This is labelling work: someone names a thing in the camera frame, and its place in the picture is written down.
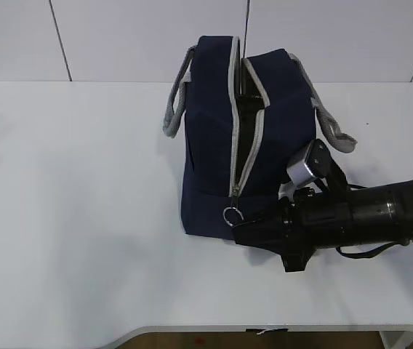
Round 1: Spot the black tape on table edge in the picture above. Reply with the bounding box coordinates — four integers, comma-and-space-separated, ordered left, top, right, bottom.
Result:
245, 328, 289, 335

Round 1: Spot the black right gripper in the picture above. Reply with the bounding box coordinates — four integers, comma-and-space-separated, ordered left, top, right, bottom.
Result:
232, 188, 352, 273

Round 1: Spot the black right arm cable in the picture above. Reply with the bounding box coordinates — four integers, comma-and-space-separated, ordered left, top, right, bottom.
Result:
335, 239, 411, 260

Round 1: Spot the navy blue lunch bag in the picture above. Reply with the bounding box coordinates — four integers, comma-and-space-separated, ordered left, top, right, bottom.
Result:
163, 36, 356, 240

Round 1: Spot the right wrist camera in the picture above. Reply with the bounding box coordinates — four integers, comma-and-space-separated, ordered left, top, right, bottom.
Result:
278, 139, 350, 198

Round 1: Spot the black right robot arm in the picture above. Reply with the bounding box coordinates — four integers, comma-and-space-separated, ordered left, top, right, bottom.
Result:
232, 180, 413, 273

